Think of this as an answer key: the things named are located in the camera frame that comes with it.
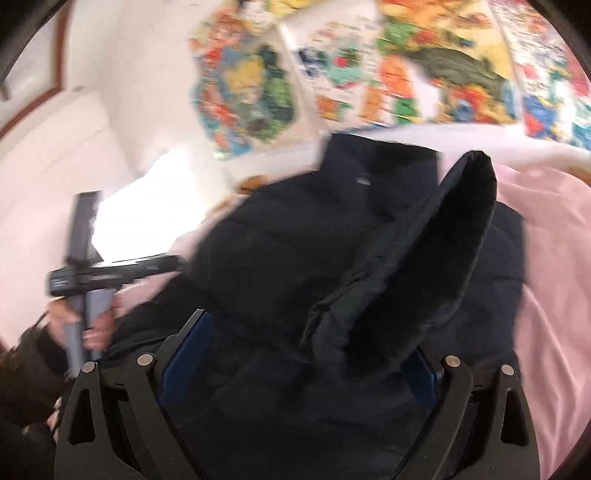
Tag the colourful wall drawings group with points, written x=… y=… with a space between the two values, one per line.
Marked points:
x=240 y=92

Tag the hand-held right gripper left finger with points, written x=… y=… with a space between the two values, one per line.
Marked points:
x=184 y=362

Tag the bright window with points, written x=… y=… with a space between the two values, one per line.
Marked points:
x=138 y=217

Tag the brown wooden ceiling trim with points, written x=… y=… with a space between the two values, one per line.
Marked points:
x=55 y=87

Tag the pink duvet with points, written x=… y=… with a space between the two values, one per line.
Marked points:
x=554 y=277

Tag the black puffer jacket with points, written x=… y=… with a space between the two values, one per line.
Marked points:
x=277 y=254

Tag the person's left hand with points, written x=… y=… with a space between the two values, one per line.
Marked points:
x=99 y=334

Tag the person's left forearm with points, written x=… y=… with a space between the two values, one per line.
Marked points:
x=37 y=364

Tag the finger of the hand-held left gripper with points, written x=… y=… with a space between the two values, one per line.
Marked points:
x=147 y=266

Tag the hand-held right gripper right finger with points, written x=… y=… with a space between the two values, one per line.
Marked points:
x=424 y=381

